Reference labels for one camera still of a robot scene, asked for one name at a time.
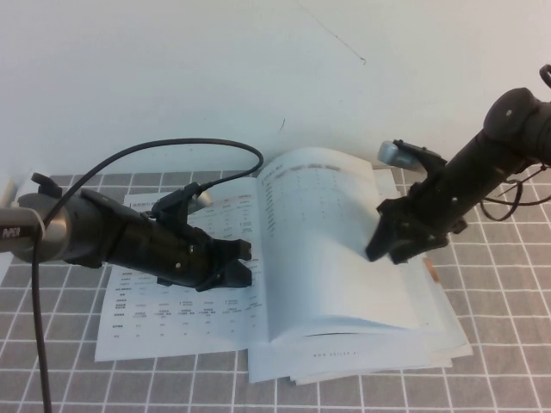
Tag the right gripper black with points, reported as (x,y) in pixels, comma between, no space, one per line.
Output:
(443,202)

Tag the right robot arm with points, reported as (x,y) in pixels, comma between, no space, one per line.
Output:
(516,125)

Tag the white product catalogue book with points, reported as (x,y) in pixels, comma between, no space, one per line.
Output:
(327,266)

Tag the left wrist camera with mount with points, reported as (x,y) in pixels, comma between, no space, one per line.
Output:
(176,200)

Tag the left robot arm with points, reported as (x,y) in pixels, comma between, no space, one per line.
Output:
(60,232)

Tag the white brochure with pinkish edge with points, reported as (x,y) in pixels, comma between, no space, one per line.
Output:
(452,327)

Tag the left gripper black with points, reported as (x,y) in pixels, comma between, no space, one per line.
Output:
(168,254)

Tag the white brochure with web address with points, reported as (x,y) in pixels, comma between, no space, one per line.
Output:
(327,365)

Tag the grey white checked tablecloth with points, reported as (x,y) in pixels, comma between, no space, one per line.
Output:
(86,387)

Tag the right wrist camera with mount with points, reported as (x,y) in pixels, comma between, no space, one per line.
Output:
(391,152)

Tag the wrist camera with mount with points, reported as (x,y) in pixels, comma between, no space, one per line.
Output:
(176,200)
(391,152)

